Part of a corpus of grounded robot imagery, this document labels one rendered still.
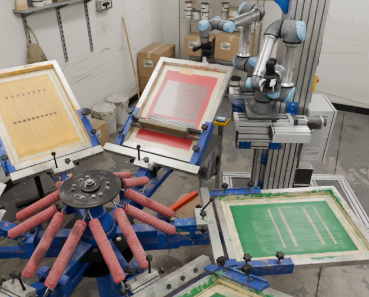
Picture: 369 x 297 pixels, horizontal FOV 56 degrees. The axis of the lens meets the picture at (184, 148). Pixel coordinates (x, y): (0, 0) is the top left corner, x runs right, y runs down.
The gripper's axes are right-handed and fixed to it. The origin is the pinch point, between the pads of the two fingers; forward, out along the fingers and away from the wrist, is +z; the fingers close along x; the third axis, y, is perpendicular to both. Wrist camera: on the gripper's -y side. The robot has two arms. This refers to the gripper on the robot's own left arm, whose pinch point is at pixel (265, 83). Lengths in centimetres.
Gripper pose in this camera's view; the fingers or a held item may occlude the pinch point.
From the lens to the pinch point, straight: 192.8
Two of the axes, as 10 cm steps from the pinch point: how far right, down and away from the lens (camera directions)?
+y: 1.1, 8.9, 4.5
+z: -4.2, 4.5, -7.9
